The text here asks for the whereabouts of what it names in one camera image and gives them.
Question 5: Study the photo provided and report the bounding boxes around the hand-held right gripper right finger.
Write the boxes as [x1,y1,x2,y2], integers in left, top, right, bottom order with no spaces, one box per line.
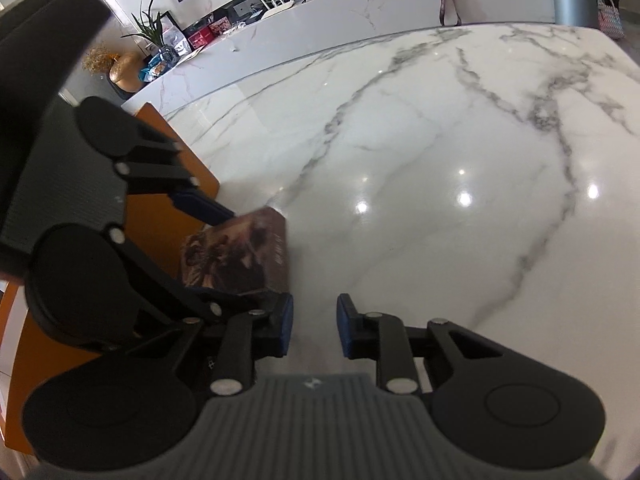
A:
[336,293,502,395]

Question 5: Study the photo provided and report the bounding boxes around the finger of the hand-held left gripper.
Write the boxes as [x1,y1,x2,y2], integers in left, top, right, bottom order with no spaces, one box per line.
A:
[106,227,282,325]
[116,122,237,227]

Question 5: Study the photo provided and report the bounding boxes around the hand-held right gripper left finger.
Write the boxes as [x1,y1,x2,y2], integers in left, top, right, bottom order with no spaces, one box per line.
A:
[129,294,295,397]

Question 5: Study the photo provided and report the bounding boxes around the dark patterned box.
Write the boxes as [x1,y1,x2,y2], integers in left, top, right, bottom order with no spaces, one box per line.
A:
[179,206,291,295]

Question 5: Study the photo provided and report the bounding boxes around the orange cardboard box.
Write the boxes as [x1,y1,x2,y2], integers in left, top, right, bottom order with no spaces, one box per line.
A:
[0,102,221,456]

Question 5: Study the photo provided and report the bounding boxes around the golden vase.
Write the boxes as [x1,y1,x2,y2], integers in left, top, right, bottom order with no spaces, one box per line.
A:
[109,51,147,93]

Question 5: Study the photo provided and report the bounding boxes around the dried flowers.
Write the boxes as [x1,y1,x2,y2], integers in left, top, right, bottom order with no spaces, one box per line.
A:
[82,42,121,76]

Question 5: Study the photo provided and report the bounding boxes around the blue snack bag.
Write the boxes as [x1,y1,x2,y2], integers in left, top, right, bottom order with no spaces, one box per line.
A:
[142,55,171,81]

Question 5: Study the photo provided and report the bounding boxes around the red box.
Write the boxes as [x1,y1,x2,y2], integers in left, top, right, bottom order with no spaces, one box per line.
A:
[187,25,216,51]

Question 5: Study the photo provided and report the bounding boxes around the green potted plant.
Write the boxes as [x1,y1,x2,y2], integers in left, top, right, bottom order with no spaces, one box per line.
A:
[122,0,166,51]

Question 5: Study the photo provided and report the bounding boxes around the white marble television console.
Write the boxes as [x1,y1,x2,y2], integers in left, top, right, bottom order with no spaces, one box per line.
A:
[122,0,556,116]

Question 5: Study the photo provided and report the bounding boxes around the woven bag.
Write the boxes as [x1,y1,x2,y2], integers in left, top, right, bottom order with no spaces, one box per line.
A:
[595,0,626,40]

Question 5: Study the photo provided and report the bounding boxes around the black picture frame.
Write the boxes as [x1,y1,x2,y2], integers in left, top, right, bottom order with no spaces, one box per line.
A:
[160,10,187,48]

